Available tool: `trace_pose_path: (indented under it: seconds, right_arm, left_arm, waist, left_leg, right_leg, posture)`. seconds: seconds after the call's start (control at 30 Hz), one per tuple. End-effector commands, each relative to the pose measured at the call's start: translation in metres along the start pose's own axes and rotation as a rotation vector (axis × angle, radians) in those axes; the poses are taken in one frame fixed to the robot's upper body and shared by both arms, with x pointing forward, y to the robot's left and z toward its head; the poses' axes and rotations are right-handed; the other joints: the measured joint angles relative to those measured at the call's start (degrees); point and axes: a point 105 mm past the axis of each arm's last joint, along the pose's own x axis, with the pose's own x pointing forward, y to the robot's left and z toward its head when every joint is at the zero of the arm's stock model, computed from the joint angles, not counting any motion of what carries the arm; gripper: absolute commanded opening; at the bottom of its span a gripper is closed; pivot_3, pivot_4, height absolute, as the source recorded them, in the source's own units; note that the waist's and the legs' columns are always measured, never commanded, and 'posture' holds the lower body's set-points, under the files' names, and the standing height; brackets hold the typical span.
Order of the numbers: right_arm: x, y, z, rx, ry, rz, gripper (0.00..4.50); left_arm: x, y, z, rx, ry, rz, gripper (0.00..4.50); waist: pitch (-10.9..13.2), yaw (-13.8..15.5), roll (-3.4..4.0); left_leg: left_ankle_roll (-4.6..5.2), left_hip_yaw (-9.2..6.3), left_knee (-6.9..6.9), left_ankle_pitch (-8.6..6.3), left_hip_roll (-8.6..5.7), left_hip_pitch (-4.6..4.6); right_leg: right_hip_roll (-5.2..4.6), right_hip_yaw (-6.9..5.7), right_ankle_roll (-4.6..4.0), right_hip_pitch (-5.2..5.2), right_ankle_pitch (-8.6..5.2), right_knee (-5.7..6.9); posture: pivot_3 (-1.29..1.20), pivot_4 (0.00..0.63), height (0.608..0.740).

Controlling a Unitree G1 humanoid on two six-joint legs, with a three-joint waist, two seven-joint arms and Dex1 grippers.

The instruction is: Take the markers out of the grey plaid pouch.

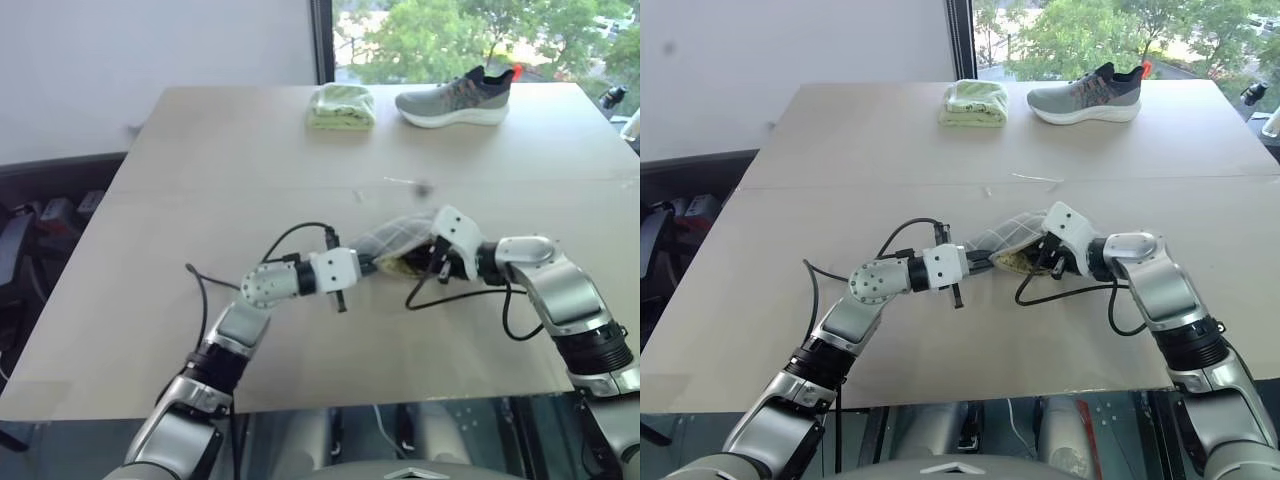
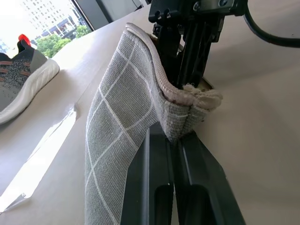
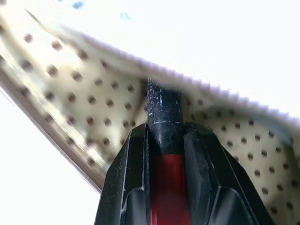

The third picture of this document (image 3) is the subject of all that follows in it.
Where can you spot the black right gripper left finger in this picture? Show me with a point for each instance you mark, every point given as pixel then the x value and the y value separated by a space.
pixel 124 178

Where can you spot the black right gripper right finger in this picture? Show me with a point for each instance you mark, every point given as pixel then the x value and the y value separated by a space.
pixel 215 178

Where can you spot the black and red pen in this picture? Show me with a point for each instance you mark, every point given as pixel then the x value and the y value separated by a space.
pixel 166 140

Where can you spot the green grid-pattern zipper pouch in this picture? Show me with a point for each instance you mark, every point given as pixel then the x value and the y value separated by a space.
pixel 77 98

